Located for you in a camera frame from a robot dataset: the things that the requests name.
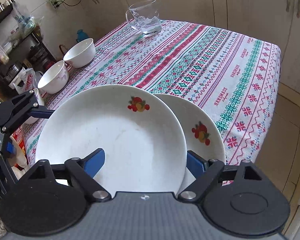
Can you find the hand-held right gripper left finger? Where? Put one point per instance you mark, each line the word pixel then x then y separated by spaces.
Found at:
pixel 96 162

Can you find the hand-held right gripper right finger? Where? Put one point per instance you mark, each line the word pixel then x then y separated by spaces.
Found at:
pixel 193 163

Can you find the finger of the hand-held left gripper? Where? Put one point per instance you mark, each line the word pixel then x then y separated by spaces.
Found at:
pixel 11 148
pixel 43 114

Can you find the white ceramic bowl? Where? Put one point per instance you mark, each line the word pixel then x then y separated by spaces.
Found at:
pixel 52 76
pixel 80 47
pixel 40 100

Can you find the white fruit print plate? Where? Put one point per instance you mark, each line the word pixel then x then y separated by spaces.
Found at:
pixel 202 120
pixel 127 140

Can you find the red printed bag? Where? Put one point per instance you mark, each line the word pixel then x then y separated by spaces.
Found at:
pixel 21 145

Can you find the white red plastic bag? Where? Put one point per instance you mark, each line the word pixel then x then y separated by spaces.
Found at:
pixel 27 81

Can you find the metal cooking pot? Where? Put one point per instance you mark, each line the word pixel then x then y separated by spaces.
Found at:
pixel 13 71

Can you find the blue water jug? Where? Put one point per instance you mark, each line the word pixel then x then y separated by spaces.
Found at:
pixel 81 34

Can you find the black storage shelf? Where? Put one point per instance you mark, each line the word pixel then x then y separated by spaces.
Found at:
pixel 1 15

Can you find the patterned tablecloth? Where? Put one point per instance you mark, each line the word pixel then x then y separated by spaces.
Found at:
pixel 190 62

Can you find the white power strip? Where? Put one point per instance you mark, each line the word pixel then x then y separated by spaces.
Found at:
pixel 54 3

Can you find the clear glass mug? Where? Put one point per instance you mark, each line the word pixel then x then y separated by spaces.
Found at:
pixel 147 12

